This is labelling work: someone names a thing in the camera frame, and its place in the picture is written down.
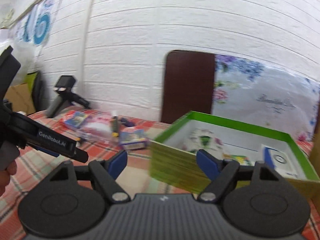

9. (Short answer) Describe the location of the floral grey pouch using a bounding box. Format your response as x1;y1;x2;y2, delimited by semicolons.
182;128;225;158

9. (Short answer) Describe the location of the plaid bed sheet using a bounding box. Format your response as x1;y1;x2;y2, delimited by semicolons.
0;106;320;240

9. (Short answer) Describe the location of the red blue card box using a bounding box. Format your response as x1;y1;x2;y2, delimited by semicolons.
119;127;149;151

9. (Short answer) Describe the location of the purple hair tie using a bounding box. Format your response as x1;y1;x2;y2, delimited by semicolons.
120;117;137;128

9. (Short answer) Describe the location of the blue white small box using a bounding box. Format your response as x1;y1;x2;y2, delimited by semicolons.
261;145;306;179

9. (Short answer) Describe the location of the floral white pillow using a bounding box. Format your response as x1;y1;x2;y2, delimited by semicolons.
212;54;319;141

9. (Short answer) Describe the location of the black green chair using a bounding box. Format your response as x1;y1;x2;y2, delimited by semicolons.
24;70;46;112

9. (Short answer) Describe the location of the spare handheld gripper device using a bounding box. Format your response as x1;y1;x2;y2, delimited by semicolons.
46;75;90;118

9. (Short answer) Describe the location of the brown cardboard box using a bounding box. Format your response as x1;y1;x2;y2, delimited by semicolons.
4;83;36;115

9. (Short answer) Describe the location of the dark brown headboard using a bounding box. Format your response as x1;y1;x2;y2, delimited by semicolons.
161;50;215;124

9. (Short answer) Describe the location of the black yellow marker pen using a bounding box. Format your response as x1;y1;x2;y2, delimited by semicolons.
110;111;119;138

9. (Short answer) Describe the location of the person left hand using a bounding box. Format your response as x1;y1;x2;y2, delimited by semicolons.
0;161;17;196

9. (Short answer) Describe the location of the green white cardboard box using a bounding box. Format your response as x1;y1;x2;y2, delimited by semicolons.
150;112;319;198

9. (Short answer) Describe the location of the pink white packet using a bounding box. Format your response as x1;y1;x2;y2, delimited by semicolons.
78;114;115;142

